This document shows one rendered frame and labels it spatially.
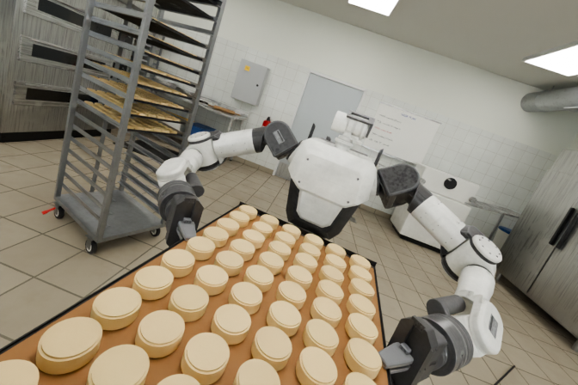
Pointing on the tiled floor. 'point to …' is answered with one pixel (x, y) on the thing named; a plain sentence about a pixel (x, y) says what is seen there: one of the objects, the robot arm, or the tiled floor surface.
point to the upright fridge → (548, 245)
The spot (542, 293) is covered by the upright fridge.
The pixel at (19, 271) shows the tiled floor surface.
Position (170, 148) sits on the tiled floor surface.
